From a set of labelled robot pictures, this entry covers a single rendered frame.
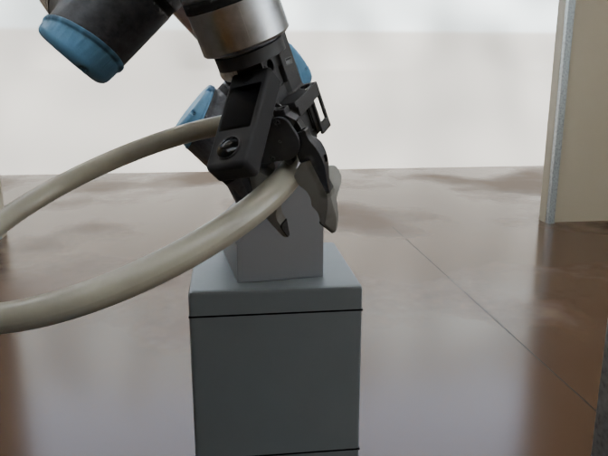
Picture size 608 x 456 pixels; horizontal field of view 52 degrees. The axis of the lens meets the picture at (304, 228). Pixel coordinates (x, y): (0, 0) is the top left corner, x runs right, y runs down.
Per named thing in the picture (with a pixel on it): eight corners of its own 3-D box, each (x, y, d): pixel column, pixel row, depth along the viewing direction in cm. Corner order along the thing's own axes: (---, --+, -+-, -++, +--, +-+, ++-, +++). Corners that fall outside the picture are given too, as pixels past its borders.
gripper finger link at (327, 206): (368, 202, 71) (327, 133, 68) (352, 230, 66) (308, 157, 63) (346, 210, 73) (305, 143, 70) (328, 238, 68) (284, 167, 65)
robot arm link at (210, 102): (217, 174, 161) (166, 125, 155) (264, 126, 160) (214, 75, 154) (222, 186, 147) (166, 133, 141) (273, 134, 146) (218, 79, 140)
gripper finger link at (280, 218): (303, 214, 75) (294, 145, 70) (284, 242, 71) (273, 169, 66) (280, 212, 76) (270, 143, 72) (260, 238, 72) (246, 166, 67)
